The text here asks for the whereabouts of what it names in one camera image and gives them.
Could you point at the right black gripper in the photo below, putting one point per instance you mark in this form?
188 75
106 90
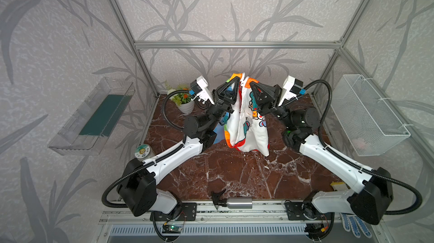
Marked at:
271 99

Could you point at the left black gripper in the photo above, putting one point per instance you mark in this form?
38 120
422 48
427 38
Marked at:
220 97

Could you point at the rainbow striped kids jacket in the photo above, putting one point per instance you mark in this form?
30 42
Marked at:
245 129

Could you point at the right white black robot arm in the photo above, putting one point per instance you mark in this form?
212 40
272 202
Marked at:
369 192

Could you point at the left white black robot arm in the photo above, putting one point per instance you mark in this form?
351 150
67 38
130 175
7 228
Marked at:
137 188

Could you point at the white potted artificial plant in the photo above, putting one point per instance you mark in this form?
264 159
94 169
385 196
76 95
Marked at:
183 101

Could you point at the silver metal spray bottle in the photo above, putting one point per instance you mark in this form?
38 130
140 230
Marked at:
233 203

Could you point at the yellow sponge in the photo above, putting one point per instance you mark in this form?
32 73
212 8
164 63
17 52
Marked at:
339 186

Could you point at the blue dotted work glove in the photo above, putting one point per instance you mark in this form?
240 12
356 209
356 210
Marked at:
354 224

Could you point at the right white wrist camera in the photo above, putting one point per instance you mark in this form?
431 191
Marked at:
291 88

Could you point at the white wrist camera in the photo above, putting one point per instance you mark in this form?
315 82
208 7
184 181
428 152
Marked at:
199 90
291 88

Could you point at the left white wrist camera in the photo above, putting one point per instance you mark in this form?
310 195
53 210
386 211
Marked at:
199 90

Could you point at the white wire mesh basket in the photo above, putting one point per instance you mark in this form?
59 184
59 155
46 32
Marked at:
369 123

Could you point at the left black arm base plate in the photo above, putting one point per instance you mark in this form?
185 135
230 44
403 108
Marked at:
185 211

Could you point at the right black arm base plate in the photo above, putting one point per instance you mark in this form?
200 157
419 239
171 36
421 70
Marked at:
298 210

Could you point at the clear acrylic wall shelf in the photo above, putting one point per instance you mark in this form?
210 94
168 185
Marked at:
89 128

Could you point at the aluminium front rail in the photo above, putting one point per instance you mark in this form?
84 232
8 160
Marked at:
263 211

